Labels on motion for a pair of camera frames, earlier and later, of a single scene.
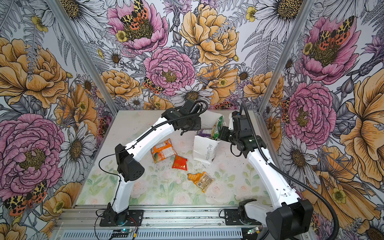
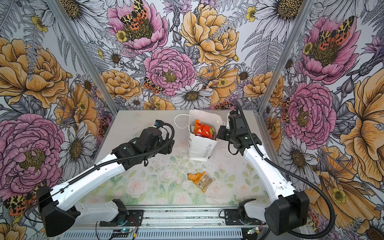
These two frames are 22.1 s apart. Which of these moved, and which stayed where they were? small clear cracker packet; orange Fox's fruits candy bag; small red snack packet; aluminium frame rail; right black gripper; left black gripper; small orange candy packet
Moved: orange Fox's fruits candy bag; left black gripper; small red snack packet
Stayed: small clear cracker packet; small orange candy packet; aluminium frame rail; right black gripper
